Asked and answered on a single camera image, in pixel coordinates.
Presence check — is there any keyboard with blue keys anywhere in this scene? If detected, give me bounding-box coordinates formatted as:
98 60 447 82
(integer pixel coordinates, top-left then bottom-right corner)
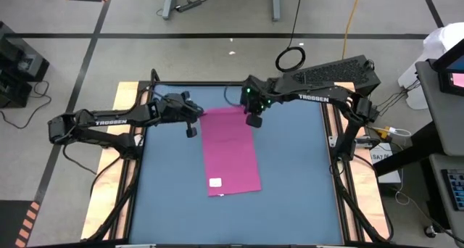
441 168 464 212

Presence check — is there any black floor cable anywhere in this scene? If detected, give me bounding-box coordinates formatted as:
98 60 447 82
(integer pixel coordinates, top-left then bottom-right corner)
0 80 52 130

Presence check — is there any white paper label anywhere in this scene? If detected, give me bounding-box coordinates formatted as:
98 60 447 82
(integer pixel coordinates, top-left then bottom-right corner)
369 142 402 186

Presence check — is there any tilted touchscreen monitor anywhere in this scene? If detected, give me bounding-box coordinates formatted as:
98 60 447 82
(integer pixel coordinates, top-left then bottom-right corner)
431 37 464 96

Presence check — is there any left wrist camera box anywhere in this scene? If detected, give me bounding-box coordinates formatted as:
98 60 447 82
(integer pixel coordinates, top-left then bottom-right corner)
185 121 199 139

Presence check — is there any black equipment rack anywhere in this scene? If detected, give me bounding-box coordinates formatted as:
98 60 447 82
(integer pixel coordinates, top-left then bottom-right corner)
0 21 51 109

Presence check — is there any grey desk leg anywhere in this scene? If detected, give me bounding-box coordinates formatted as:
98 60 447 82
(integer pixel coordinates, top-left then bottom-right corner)
162 0 178 20
270 0 284 22

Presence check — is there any white bundle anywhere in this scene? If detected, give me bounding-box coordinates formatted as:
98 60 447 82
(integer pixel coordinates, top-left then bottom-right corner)
397 22 464 110

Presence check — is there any wooden side board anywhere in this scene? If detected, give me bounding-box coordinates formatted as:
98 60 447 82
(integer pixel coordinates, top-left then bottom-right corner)
324 81 391 241
80 81 150 241

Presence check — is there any yellow hanging cable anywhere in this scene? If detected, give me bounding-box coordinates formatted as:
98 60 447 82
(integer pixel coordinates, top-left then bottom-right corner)
341 0 365 60

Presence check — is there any white cable with yellow plug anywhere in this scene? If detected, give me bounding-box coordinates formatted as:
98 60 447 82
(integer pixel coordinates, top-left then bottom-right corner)
376 125 413 139

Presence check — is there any black power strip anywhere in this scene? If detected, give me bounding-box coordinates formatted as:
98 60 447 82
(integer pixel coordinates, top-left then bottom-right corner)
175 0 203 13

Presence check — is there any black hanging coiled cable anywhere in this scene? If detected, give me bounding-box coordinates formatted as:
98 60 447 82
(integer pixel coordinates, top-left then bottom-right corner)
274 0 307 74

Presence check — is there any grey keyboard shelf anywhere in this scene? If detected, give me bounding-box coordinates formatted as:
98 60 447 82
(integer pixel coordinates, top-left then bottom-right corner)
428 152 464 244

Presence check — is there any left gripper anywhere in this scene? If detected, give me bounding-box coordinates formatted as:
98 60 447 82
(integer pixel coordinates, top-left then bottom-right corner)
155 91 205 126

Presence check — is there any black cable bundle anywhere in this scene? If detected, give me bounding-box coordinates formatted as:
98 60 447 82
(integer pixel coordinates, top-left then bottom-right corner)
376 79 422 113

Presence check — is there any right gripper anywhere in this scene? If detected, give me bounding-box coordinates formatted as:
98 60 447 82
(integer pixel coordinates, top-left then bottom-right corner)
240 75 281 115

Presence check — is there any grey workstation desk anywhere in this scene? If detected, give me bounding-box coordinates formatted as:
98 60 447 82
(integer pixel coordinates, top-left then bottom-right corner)
415 59 464 157

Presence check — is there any black workstation base beam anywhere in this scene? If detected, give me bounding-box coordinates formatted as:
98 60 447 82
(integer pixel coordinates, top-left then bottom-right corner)
373 120 436 177

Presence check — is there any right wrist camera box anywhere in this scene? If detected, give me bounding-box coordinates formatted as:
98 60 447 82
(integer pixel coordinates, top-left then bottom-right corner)
245 112 263 129

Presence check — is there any pink towel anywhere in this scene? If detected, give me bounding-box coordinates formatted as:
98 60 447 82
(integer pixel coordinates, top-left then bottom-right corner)
199 106 262 198

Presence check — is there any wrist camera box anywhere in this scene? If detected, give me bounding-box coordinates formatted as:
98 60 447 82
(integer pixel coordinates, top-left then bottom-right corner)
185 121 199 139
245 112 263 129

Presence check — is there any black perforated computer case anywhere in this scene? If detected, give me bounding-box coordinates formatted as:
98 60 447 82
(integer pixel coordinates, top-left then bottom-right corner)
289 54 381 96

